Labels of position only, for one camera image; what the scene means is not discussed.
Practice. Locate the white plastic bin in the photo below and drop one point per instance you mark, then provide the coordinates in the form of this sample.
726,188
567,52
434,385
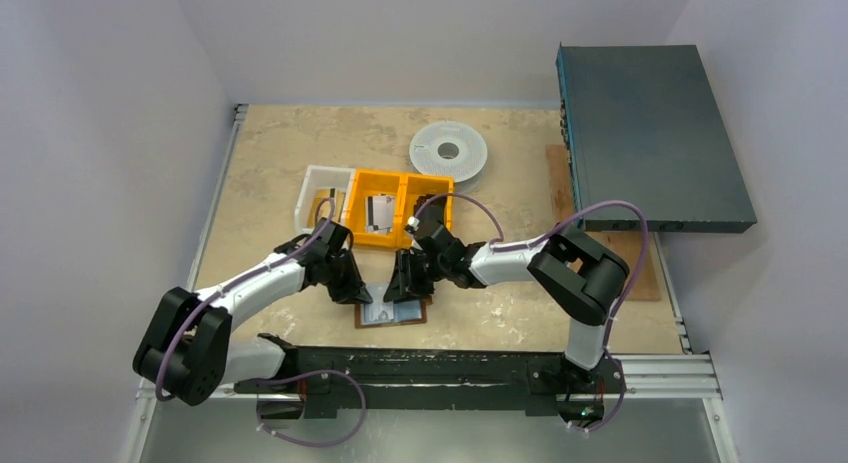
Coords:
318,177

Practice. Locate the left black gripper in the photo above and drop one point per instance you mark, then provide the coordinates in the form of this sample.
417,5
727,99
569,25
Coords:
352,291

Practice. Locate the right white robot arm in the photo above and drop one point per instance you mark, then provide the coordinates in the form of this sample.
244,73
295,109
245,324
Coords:
583,277

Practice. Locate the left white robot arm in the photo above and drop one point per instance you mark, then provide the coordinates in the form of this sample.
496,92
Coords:
187,351

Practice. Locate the dark blue flat box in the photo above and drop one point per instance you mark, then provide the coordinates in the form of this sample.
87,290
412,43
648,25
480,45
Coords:
642,125

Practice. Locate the grey filament spool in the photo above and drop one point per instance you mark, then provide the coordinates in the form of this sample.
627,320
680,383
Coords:
449,149

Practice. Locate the tan cards in white bin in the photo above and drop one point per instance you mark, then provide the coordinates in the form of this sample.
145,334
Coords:
327,202

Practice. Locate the wooden board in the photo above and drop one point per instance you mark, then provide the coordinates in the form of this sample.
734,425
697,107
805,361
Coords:
601,252

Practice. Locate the orange double plastic bin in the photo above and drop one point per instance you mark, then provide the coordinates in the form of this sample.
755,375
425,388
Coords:
407,187

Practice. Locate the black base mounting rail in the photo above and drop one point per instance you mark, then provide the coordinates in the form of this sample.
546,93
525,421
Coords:
539,384

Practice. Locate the stack of silver cards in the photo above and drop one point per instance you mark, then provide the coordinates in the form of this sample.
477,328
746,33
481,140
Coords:
379,214

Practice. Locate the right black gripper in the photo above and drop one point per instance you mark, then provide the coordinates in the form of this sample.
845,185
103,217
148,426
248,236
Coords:
411,271

